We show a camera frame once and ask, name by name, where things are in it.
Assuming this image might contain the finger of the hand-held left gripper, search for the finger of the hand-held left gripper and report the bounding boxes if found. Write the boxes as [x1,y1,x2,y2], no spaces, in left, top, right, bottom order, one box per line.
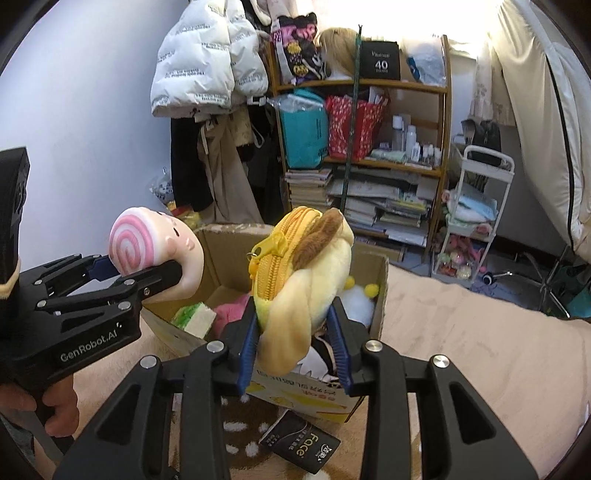
[37,260,186,320]
[21,253,117,302]

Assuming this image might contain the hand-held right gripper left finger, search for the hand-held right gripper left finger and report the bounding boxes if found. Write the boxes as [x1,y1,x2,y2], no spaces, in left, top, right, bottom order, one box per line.
[53,300,259,480]

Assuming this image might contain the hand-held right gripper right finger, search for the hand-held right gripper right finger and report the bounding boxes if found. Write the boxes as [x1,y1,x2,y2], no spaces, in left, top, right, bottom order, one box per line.
[325,298,539,480]

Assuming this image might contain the black white plush toy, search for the black white plush toy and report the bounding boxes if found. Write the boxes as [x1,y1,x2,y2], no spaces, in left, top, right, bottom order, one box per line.
[291,330,345,384]

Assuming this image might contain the pink swirl plush pillow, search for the pink swirl plush pillow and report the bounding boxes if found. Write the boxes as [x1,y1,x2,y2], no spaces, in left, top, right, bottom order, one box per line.
[108,207,206,305]

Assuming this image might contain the white plush with yellow pompoms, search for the white plush with yellow pompoms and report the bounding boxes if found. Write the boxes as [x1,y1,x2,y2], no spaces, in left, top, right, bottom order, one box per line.
[342,276,382,328]

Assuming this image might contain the green and white plush cake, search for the green and white plush cake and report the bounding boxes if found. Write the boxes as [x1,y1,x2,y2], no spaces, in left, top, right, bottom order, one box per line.
[171,302,218,340]

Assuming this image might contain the printed cardboard box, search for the printed cardboard box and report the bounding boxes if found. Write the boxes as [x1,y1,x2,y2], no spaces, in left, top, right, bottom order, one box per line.
[141,223,389,424]

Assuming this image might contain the yellow plush zipper pouch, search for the yellow plush zipper pouch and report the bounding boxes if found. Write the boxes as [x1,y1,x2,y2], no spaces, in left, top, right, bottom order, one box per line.
[249,206,356,376]

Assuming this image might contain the person's left hand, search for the person's left hand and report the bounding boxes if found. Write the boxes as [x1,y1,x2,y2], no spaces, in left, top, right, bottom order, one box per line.
[0,373,80,432]

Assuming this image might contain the plastic bag of toys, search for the plastic bag of toys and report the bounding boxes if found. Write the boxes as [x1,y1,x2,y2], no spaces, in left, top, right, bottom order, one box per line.
[148,168,204,232]

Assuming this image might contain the black packet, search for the black packet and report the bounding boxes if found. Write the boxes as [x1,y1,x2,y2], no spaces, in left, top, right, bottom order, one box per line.
[259,410,341,475]

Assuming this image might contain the black hanging trousers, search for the black hanging trousers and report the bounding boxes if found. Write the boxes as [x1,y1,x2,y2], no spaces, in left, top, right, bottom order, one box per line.
[170,115,215,212]

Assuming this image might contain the beige hanging trousers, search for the beige hanging trousers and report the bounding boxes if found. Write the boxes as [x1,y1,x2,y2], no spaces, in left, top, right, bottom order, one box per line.
[196,113,264,226]

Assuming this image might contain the beige patterned blanket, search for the beige patterned blanket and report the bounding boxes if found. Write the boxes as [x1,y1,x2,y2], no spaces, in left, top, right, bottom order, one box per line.
[0,263,591,480]

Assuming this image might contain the black hanging jacket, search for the black hanging jacket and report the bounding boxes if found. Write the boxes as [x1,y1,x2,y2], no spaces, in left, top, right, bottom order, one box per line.
[240,104,287,222]

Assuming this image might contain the pile of pink small toys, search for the pile of pink small toys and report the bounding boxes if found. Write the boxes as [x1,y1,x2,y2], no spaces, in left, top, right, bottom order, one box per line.
[436,233,485,280]

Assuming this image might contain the pile of papers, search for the pile of papers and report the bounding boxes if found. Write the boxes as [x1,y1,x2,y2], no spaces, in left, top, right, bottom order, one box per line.
[332,168,439,247]

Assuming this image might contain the stack of books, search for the stack of books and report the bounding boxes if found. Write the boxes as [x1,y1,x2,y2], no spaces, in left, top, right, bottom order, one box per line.
[284,168,334,215]

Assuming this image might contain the pale blue cloth bundle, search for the pale blue cloth bundle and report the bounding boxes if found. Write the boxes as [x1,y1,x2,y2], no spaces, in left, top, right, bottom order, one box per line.
[447,185,499,222]

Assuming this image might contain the mint green pouch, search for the mint green pouch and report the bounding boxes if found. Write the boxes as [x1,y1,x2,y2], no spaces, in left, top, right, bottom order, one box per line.
[369,148,409,164]

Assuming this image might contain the teal paper bag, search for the teal paper bag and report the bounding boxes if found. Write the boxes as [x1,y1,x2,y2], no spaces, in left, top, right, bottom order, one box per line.
[276,90,329,169]

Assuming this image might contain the white puffer jacket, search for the white puffer jacket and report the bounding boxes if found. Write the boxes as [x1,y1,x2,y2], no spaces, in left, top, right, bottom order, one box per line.
[150,0,269,118]

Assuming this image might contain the row of white cosmetic bottles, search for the row of white cosmetic bottles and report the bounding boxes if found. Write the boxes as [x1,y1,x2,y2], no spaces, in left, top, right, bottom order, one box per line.
[392,115,443,163]

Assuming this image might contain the red gift bag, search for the red gift bag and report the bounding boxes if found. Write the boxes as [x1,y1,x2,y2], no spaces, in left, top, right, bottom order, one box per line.
[325,95,389,161]

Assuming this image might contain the white trolley cart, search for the white trolley cart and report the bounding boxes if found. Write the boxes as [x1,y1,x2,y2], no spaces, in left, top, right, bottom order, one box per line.
[431,145,515,282]

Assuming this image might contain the thin green pole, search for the thin green pole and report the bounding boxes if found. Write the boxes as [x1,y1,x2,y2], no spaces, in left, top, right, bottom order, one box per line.
[342,25,365,217]

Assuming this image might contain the black bag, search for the black bag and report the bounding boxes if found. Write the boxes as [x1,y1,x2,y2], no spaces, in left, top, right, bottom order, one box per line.
[462,119,502,164]

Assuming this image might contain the wooden shelf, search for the wooden shelf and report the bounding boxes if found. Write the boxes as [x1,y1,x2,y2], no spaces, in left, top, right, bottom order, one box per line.
[265,34,452,266]

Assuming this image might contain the purple printed bag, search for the purple printed bag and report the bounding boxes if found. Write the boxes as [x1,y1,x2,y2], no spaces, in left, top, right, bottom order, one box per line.
[270,14,331,86]

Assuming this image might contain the blonde wig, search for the blonde wig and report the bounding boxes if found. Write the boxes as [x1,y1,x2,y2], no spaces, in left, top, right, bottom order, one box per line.
[318,28,363,79]

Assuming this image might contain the black box with white print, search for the black box with white print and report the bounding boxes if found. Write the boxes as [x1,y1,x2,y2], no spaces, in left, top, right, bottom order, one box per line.
[360,41,400,81]

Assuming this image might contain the white and blue plastic bag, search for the white and blue plastic bag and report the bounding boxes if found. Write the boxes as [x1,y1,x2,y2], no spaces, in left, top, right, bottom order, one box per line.
[406,41,446,84]

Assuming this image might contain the white bed canopy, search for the white bed canopy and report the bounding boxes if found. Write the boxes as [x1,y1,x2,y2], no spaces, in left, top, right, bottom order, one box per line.
[487,0,591,268]

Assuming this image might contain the pale floral curtain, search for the pale floral curtain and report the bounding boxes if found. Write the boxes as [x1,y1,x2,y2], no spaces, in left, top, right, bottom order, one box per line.
[468,28,509,127]

